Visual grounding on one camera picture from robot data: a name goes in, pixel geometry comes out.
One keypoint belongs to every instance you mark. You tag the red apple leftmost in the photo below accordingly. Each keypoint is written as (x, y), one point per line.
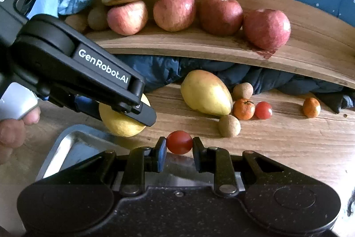
(128, 19)

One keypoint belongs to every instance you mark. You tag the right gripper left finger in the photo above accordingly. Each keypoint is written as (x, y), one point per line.
(140, 161)

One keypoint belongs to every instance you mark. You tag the red cherry tomato on table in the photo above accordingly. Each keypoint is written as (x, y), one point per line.
(263, 110)

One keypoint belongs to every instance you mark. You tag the red cherry tomato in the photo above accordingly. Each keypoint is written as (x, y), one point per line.
(263, 110)
(179, 142)

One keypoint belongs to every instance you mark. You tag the yellow green mango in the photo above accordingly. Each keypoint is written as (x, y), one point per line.
(205, 92)

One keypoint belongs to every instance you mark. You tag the curved wooden shelf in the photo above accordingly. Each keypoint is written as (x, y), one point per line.
(320, 45)

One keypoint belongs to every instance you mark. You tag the red apple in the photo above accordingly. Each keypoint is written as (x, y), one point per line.
(221, 17)
(174, 15)
(267, 29)
(128, 19)

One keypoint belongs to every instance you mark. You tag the orange mandarin beside mango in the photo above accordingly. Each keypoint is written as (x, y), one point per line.
(243, 109)

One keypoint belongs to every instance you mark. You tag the silver metal tray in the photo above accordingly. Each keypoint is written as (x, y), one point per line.
(76, 144)

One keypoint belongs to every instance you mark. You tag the red apple rightmost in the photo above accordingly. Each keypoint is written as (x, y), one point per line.
(267, 29)

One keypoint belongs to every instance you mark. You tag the brown kiwi shelf far left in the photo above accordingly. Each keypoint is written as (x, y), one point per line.
(77, 22)

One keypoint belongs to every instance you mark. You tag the orange mandarin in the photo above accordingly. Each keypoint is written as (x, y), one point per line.
(311, 108)
(243, 109)

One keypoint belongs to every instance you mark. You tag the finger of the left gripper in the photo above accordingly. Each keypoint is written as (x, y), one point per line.
(142, 113)
(87, 106)

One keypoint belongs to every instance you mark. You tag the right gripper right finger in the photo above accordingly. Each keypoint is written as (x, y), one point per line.
(217, 161)

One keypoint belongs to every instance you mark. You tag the dark blue jacket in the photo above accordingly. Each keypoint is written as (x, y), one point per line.
(160, 71)

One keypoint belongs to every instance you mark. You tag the person's left hand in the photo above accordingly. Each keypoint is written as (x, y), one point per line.
(13, 132)

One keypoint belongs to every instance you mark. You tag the yellow lemon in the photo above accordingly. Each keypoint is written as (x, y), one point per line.
(118, 123)

